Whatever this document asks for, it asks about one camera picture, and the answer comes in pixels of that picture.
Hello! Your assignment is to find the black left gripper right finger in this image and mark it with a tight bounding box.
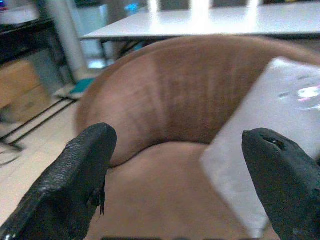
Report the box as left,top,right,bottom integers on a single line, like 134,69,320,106
241,127,320,240

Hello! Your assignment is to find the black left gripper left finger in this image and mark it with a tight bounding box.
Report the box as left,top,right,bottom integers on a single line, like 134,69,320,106
0,122,118,240

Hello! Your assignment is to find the teal floor mat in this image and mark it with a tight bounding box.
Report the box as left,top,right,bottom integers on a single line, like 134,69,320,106
69,76,98,95

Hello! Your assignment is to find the white table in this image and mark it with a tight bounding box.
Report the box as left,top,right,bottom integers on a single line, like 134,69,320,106
79,1,320,41

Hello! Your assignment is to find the white flat cushion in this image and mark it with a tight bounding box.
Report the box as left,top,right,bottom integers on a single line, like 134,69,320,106
199,56,320,239

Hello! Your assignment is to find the black table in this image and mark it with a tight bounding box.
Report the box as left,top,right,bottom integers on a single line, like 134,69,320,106
0,16,81,152

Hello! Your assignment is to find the white pillar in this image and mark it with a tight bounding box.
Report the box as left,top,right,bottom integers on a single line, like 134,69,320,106
45,0,89,84

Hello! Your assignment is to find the brown cardboard box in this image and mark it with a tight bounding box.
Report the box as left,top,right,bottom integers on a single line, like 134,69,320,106
0,59,53,124

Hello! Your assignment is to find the brown fabric sofa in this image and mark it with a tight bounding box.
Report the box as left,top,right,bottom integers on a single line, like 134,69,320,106
74,34,320,240

